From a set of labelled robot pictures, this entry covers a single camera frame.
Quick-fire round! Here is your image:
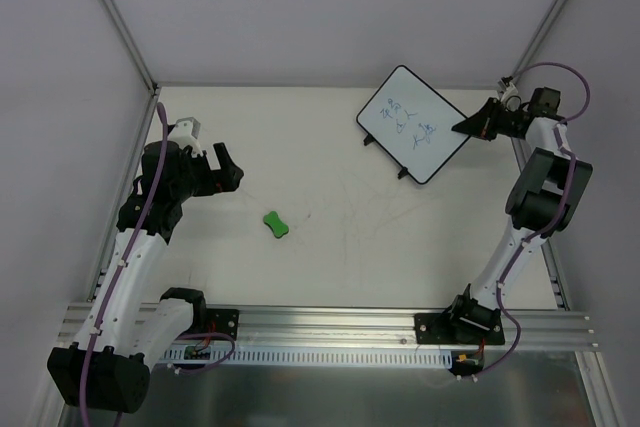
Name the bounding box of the left aluminium corner post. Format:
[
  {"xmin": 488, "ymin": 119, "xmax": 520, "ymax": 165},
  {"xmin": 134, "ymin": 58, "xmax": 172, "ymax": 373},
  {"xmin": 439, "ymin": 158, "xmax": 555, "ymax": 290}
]
[{"xmin": 99, "ymin": 0, "xmax": 158, "ymax": 93}]

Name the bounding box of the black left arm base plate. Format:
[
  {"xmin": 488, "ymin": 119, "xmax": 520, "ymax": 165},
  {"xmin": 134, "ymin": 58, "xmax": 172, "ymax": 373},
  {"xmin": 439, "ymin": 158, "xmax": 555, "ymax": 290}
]
[{"xmin": 205, "ymin": 308, "xmax": 240, "ymax": 340}]

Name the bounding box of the small black-framed whiteboard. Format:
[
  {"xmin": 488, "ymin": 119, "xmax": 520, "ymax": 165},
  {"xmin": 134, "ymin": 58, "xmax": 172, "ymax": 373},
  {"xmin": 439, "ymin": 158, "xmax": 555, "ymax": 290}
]
[{"xmin": 356, "ymin": 65, "xmax": 470, "ymax": 185}]

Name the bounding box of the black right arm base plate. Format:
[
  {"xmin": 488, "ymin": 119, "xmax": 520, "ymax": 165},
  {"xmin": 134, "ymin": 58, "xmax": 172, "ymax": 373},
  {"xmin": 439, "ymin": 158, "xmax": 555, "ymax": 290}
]
[{"xmin": 413, "ymin": 311, "xmax": 505, "ymax": 346}]

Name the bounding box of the green bone-shaped eraser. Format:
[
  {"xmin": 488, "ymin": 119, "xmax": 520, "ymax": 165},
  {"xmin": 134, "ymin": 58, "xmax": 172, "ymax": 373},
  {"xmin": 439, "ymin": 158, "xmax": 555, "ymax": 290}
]
[{"xmin": 263, "ymin": 211, "xmax": 289, "ymax": 239}]

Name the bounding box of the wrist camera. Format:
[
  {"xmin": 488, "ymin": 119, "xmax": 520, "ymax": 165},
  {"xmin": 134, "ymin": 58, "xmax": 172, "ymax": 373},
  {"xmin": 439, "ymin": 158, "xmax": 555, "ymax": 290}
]
[
  {"xmin": 168, "ymin": 117, "xmax": 203, "ymax": 156},
  {"xmin": 498, "ymin": 76, "xmax": 522, "ymax": 111}
]

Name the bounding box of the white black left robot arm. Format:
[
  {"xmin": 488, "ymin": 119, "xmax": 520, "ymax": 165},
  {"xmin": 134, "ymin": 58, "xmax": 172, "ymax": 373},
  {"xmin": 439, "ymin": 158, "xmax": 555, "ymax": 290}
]
[{"xmin": 47, "ymin": 139, "xmax": 244, "ymax": 413}]

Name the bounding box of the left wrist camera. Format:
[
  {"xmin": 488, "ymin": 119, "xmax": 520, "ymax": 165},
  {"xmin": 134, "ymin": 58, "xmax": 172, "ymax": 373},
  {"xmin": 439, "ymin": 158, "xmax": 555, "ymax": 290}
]
[{"xmin": 168, "ymin": 117, "xmax": 203, "ymax": 156}]

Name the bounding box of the white slotted cable duct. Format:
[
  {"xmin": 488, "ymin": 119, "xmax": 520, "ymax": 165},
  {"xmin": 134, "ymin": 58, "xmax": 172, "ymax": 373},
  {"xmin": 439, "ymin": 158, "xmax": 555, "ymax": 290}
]
[{"xmin": 160, "ymin": 344, "xmax": 453, "ymax": 370}]

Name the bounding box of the aluminium corner post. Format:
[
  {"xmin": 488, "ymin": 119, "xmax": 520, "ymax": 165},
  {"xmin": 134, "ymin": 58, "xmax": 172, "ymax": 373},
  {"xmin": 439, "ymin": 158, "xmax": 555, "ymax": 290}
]
[
  {"xmin": 99, "ymin": 0, "xmax": 158, "ymax": 93},
  {"xmin": 511, "ymin": 0, "xmax": 570, "ymax": 78}
]

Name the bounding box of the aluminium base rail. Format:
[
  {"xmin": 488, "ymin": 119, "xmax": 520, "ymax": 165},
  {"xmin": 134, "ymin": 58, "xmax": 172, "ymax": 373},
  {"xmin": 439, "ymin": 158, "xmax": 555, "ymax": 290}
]
[{"xmin": 57, "ymin": 300, "xmax": 599, "ymax": 349}]

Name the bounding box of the right aluminium corner post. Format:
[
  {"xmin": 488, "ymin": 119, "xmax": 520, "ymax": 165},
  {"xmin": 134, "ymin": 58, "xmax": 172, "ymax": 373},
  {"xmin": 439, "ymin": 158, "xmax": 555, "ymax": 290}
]
[{"xmin": 511, "ymin": 0, "xmax": 570, "ymax": 78}]

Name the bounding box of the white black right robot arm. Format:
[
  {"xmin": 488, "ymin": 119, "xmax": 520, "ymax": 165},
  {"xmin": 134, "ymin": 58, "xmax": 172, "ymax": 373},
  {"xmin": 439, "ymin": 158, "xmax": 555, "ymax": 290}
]
[{"xmin": 432, "ymin": 95, "xmax": 593, "ymax": 345}]

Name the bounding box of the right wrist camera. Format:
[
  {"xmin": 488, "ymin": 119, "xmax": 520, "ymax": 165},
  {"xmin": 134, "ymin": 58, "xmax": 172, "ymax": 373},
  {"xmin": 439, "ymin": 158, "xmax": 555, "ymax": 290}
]
[{"xmin": 498, "ymin": 76, "xmax": 522, "ymax": 111}]

